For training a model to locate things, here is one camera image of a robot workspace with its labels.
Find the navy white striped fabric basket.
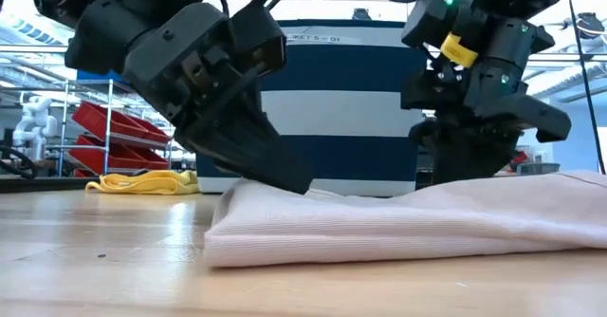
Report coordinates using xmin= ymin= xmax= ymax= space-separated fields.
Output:
xmin=195 ymin=18 xmax=428 ymax=198

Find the thick black cable loop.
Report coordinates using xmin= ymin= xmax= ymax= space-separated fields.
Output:
xmin=0 ymin=144 xmax=40 ymax=180

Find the metal wire shelf rack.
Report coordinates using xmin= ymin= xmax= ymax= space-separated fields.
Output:
xmin=45 ymin=78 xmax=175 ymax=176

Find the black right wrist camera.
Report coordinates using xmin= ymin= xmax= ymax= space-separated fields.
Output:
xmin=400 ymin=0 xmax=478 ymax=48

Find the small red plastic bin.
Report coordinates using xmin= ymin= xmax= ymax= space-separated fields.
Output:
xmin=130 ymin=145 xmax=171 ymax=171
xmin=125 ymin=115 xmax=173 ymax=145

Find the blue plastic bin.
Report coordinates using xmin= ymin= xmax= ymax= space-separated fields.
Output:
xmin=76 ymin=68 xmax=127 ymax=84

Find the yellow label tag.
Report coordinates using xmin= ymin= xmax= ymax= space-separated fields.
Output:
xmin=439 ymin=32 xmax=479 ymax=69

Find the grey bin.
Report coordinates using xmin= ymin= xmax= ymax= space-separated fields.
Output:
xmin=515 ymin=162 xmax=561 ymax=176

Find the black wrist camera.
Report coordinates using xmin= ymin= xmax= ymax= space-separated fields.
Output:
xmin=230 ymin=4 xmax=288 ymax=79
xmin=400 ymin=0 xmax=478 ymax=48

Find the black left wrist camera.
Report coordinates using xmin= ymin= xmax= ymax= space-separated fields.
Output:
xmin=230 ymin=4 xmax=288 ymax=79

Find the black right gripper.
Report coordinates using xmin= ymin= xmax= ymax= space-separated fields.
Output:
xmin=400 ymin=20 xmax=573 ymax=185

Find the yellow microfibre towel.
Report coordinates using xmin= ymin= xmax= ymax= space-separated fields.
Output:
xmin=84 ymin=169 xmax=200 ymax=196

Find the thin black pole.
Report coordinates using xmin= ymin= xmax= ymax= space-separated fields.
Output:
xmin=566 ymin=0 xmax=607 ymax=176

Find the large red plastic bin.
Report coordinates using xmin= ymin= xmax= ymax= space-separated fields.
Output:
xmin=68 ymin=135 xmax=148 ymax=174
xmin=71 ymin=101 xmax=149 ymax=140

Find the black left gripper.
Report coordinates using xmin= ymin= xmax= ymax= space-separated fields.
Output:
xmin=123 ymin=2 xmax=314 ymax=195

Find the tan cloth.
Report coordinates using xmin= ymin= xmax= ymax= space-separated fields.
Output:
xmin=203 ymin=169 xmax=607 ymax=269

